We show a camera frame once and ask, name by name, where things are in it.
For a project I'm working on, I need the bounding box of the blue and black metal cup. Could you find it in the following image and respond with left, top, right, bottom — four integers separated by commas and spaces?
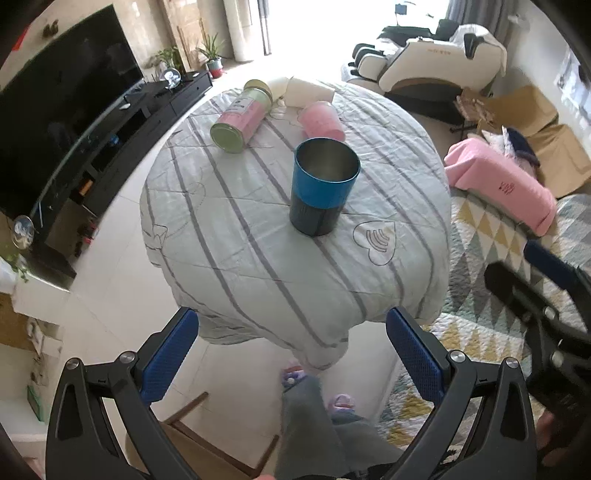
290, 137, 361, 237

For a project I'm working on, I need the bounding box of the pink plastic cup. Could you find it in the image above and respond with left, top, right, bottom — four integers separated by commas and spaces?
297, 101, 346, 142

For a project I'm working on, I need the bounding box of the white paper cup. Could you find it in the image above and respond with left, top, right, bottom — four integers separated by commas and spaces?
283, 77, 335, 108
266, 76, 290, 101

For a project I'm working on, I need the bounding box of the person right hand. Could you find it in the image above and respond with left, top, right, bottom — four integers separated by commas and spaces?
536, 409, 590, 468

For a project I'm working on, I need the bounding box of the triangle patterned sofa cover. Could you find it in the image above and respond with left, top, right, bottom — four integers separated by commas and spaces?
377, 188, 590, 449

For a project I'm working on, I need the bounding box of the wooden chair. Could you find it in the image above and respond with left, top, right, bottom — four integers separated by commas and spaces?
161, 391, 280, 479

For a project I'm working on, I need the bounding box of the brown cardboard box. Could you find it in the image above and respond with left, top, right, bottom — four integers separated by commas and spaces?
479, 85, 590, 199

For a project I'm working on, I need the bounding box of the pink folded blanket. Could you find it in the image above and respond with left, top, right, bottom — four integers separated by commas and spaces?
444, 138, 557, 237

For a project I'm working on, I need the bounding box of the pink slipper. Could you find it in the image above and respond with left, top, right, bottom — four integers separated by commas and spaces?
280, 363, 307, 389
328, 393, 356, 413

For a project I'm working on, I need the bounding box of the grey trouser leg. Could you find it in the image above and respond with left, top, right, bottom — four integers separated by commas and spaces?
274, 374, 403, 479

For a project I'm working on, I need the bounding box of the glass crystal ball ornament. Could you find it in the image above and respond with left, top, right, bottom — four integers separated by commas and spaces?
11, 215, 35, 250

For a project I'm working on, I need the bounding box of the white massage chair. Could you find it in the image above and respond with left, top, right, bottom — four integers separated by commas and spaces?
342, 19, 507, 126

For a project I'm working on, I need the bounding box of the black TV stand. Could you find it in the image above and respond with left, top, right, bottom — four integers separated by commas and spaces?
27, 70, 212, 279

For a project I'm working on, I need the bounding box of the grey striped quilt table cover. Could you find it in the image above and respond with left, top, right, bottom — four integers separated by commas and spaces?
140, 82, 451, 371

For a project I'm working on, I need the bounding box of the grey curtain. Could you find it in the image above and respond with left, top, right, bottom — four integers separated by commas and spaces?
446, 0, 518, 44

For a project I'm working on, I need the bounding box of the pink green labelled jar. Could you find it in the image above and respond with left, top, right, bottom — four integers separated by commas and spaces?
211, 79, 273, 154

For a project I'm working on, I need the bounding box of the black flat screen television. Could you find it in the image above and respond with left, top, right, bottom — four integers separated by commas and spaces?
1, 6, 143, 218

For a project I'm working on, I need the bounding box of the potted green plant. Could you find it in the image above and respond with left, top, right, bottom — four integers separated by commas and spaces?
197, 33, 224, 79

